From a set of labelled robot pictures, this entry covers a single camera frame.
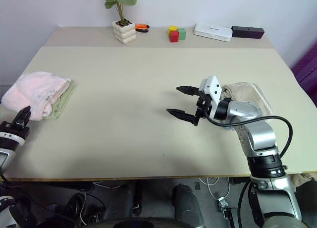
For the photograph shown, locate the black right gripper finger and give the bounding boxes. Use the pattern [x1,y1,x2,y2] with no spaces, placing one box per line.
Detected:
[175,85,200,97]
[166,109,200,127]

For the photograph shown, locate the pink towel with swan embroidery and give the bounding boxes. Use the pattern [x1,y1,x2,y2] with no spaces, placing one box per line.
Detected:
[0,71,73,121]

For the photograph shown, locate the dark rounded robot leg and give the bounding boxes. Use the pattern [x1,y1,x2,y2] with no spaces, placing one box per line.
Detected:
[93,182,140,222]
[171,184,206,228]

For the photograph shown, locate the flat white box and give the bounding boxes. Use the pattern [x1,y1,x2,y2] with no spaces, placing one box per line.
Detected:
[193,22,234,43]

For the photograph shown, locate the metal table clamp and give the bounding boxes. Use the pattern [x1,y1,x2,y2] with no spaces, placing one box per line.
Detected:
[217,196,236,228]

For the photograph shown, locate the orange black pliers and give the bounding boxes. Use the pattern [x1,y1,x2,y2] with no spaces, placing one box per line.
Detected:
[134,23,151,33]

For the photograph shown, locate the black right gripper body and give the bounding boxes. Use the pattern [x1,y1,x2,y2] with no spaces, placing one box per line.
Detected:
[195,93,213,119]

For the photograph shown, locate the dark purple long box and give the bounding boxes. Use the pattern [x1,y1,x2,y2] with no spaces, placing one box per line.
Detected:
[231,25,264,40]

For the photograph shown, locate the white cable under table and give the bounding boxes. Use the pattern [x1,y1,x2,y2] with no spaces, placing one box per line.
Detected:
[199,177,231,202]

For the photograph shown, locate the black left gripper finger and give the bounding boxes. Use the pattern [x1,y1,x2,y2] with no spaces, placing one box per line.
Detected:
[12,105,32,126]

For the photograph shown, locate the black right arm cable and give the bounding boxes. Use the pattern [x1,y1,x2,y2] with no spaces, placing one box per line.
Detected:
[203,113,294,162]

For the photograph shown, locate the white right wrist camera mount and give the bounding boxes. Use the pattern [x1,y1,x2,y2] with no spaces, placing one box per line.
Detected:
[199,75,222,119]

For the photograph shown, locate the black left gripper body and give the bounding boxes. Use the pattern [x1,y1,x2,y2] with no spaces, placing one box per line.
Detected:
[0,120,30,140]

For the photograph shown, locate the beige cloth under table edge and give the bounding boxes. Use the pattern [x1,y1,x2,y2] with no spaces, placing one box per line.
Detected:
[289,172,317,192]

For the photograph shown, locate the beige towel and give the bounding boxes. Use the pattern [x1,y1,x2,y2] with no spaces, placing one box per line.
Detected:
[220,81,274,117]

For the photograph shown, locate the white bubble plant pot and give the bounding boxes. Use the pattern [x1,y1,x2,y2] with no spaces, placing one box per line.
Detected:
[111,19,137,45]

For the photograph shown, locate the light green towel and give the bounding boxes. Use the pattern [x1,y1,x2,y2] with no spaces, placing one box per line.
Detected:
[42,82,76,120]

